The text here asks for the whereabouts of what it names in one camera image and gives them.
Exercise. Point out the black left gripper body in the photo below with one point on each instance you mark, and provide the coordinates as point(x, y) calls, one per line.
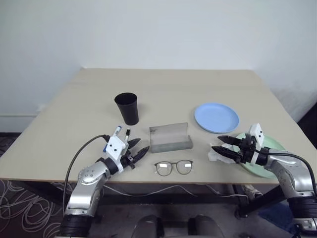
point(128, 158)

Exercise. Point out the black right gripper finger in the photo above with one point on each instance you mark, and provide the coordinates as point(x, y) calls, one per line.
point(225, 153)
point(231, 140)

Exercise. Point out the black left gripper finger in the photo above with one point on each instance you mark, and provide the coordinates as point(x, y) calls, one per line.
point(142, 152)
point(134, 142)

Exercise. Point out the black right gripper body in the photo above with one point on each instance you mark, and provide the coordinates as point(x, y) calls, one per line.
point(246, 151)

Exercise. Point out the white tissue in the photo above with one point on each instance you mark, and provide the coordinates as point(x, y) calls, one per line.
point(218, 158)

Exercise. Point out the black marker pen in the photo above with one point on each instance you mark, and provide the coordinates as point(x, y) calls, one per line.
point(127, 135)

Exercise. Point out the white marker with blue cap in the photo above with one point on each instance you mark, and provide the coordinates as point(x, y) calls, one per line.
point(118, 130)

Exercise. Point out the pale green round plate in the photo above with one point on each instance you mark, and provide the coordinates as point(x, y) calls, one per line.
point(272, 143)

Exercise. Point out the grey translucent glasses case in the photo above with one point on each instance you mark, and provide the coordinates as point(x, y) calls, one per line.
point(171, 140)

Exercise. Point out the black plastic cup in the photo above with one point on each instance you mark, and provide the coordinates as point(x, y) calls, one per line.
point(128, 111)

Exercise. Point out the thin dark-framed eyeglasses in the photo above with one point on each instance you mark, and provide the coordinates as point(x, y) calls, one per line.
point(173, 168)

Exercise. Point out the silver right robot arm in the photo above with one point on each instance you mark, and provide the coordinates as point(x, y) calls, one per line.
point(289, 178)

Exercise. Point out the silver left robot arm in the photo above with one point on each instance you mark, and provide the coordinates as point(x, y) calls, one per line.
point(86, 183)

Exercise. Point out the blue round plate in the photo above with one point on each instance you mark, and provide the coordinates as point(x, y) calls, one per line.
point(216, 117)

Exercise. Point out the blue cloth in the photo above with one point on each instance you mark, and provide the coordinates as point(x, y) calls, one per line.
point(275, 213)

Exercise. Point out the dark furniture panel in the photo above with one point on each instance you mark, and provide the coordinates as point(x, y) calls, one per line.
point(309, 124)

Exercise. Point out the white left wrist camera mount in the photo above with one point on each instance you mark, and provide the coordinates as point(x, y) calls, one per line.
point(115, 147)

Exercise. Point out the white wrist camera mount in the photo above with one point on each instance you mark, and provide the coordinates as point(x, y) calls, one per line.
point(257, 134)
point(115, 147)

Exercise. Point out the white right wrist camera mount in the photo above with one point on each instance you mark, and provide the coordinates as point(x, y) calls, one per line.
point(257, 134)

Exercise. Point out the black metal table frame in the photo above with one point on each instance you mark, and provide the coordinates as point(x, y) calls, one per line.
point(173, 200)

